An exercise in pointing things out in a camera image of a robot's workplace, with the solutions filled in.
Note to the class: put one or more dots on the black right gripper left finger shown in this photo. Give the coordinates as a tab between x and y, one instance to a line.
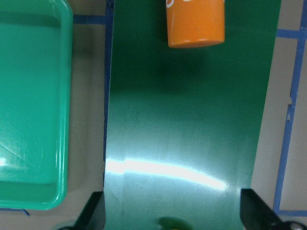
93	215

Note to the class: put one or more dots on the green plastic tray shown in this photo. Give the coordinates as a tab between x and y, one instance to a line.
35	85

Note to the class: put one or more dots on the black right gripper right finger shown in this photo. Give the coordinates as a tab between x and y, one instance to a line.
255	214

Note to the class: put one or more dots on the green conveyor belt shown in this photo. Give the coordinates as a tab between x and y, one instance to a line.
183	124

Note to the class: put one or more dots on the orange cylinder labelled 4680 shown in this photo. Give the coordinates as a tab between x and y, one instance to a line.
195	23

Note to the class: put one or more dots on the yellow push button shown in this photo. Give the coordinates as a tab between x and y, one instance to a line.
170	223

